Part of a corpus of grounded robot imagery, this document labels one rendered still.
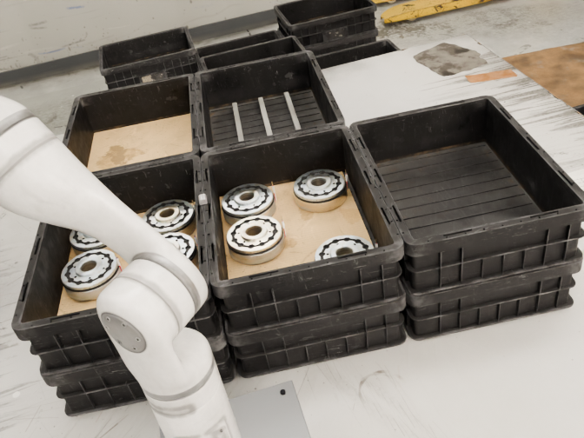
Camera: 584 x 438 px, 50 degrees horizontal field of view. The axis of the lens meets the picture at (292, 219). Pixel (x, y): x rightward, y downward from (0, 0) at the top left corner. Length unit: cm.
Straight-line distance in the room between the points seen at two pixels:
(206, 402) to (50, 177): 32
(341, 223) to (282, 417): 41
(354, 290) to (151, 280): 42
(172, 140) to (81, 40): 297
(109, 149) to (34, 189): 92
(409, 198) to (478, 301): 25
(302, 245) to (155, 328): 52
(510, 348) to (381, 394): 23
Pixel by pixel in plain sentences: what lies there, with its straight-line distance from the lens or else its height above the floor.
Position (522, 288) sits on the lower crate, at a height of 77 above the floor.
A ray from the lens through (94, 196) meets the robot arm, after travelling 68.
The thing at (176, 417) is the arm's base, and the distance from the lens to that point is 79.
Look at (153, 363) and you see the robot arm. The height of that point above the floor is 105.
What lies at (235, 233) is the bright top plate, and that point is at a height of 86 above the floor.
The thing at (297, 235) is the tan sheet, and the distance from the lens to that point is 115.
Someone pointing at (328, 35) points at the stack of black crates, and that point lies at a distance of 282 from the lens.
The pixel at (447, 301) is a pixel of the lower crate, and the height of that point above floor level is 78.
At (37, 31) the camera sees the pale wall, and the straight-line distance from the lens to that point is 447.
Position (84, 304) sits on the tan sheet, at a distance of 115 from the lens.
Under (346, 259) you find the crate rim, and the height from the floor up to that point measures 93.
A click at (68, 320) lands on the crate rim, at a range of 98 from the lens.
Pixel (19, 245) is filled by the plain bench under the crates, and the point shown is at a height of 70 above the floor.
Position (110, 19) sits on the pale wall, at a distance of 443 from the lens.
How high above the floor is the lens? 156
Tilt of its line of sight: 37 degrees down
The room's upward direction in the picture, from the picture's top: 10 degrees counter-clockwise
